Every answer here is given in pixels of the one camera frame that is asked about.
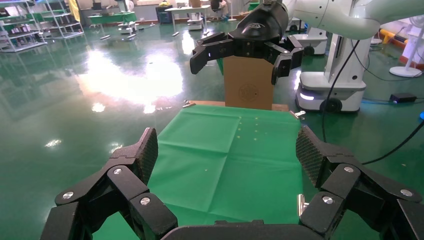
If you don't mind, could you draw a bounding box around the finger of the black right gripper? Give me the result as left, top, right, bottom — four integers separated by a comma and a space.
189, 32, 234, 75
264, 34, 305, 86

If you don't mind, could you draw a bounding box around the white robot torso and base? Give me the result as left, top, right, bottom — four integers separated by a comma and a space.
295, 33, 374, 114

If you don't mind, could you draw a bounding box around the white storage rack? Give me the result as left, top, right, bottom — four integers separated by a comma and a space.
41, 0, 85, 41
0, 0, 48, 54

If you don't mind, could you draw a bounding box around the small brown cardboard box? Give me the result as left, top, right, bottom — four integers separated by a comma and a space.
223, 55, 276, 111

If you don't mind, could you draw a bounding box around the black hanging robot cable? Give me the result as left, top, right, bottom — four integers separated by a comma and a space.
321, 39, 361, 144

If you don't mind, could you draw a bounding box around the black power adapter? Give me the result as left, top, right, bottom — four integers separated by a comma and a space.
389, 93, 418, 104

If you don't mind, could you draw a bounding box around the yellow hanging banner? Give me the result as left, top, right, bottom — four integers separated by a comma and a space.
67, 0, 82, 22

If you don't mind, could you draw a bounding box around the black cabinet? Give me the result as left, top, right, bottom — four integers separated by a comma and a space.
155, 4, 174, 25

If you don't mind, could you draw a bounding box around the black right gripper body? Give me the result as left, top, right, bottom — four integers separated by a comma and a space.
228, 1, 290, 59

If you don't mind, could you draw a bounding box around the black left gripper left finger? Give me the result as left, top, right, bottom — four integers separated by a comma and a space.
39, 127, 179, 240

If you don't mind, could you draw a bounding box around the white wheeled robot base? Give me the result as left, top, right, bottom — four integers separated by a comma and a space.
291, 26, 329, 56

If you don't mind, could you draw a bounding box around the thick black floor cable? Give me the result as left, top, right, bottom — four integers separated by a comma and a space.
361, 120, 424, 166

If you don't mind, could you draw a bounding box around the green covered table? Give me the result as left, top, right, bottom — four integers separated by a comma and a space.
87, 11, 138, 26

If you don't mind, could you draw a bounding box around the yellow floor barrier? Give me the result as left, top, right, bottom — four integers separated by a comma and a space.
379, 29, 409, 46

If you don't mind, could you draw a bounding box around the small white mobile base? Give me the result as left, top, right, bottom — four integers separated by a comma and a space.
118, 21, 140, 36
187, 18, 205, 31

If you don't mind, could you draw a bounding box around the white workshop table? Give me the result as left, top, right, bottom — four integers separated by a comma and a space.
164, 4, 213, 36

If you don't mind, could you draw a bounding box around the green table cloth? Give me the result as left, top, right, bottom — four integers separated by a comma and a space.
92, 105, 304, 240

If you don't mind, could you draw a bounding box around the white pedestal fan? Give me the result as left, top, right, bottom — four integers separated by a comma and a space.
389, 14, 424, 79

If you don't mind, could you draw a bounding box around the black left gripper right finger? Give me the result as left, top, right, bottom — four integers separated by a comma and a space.
295, 125, 424, 240

